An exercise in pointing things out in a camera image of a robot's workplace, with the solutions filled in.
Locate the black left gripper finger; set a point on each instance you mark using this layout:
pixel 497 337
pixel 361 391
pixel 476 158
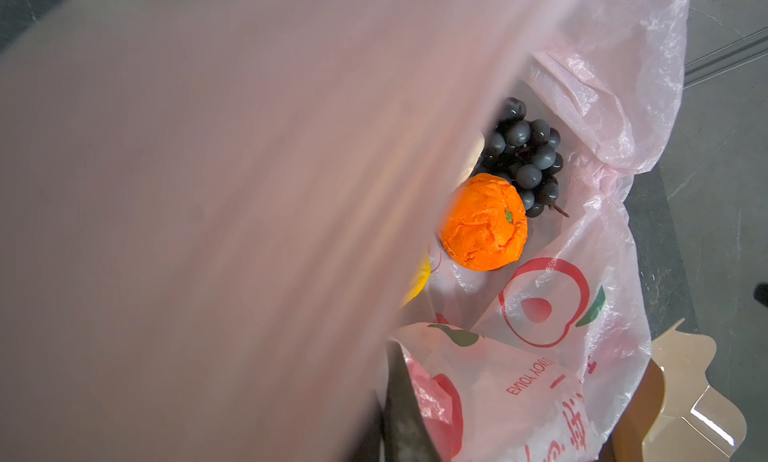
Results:
pixel 405 435

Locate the large orange fake orange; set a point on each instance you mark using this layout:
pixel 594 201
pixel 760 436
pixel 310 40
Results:
pixel 488 228

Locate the pink printed plastic bag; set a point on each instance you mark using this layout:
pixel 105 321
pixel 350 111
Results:
pixel 212 210

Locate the yellow fake banana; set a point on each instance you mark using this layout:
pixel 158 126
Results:
pixel 419 281

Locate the dark fake grape bunch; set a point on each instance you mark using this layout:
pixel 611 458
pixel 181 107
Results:
pixel 524 152

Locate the peach scalloped plastic bowl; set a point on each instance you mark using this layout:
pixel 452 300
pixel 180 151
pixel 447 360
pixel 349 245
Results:
pixel 675 413

